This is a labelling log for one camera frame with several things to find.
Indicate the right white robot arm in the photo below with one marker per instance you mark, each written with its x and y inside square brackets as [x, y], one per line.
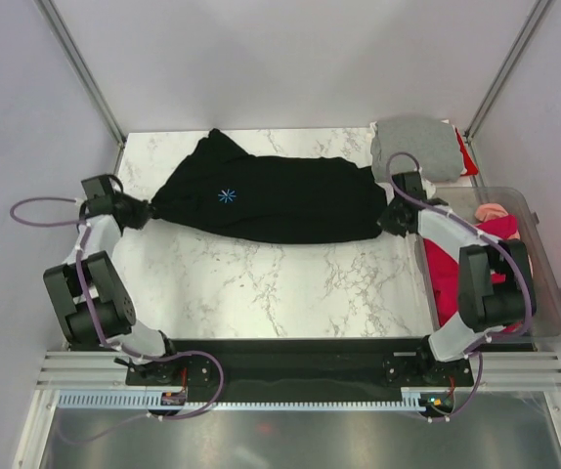
[447, 345]

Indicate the left aluminium frame post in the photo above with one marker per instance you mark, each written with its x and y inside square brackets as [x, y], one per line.
[73, 55]

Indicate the folded red t-shirt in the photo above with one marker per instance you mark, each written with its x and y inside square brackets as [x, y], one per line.
[469, 166]

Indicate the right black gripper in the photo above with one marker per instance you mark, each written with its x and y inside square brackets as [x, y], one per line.
[388, 225]

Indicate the clear plastic bin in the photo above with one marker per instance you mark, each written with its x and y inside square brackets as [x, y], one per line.
[546, 323]

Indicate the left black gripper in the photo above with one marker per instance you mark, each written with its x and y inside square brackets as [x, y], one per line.
[142, 211]

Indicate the salmon pink t-shirt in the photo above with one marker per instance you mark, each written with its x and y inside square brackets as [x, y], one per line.
[497, 220]

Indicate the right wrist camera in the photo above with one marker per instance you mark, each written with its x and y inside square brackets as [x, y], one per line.
[410, 184]

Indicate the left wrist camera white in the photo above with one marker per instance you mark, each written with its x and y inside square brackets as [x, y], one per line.
[100, 194]

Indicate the aluminium frame post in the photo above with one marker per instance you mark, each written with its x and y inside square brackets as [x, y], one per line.
[514, 55]
[73, 55]

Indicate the folded grey t-shirt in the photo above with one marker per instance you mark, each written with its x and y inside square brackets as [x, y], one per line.
[431, 141]

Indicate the right aluminium frame post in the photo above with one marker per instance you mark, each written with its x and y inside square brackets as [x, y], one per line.
[514, 55]

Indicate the black t-shirt blue logo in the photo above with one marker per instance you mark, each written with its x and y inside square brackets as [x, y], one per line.
[222, 189]

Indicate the magenta t-shirt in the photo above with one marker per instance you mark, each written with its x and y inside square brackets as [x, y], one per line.
[451, 278]

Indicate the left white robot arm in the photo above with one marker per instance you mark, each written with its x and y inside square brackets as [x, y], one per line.
[92, 304]

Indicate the slotted white cable duct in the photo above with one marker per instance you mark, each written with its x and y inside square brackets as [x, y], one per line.
[157, 400]

